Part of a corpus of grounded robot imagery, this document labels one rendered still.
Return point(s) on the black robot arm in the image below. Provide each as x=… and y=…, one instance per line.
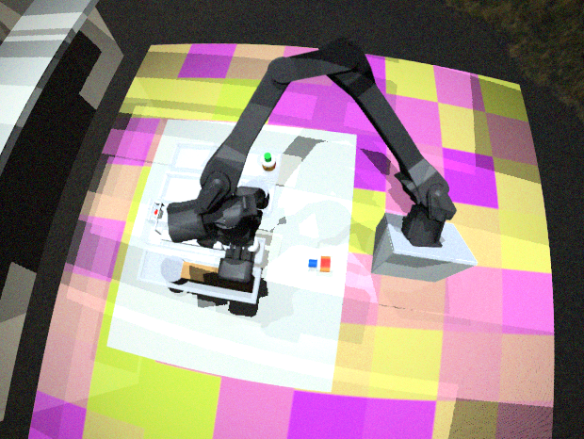
x=344, y=62

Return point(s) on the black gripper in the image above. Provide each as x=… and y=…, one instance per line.
x=237, y=263

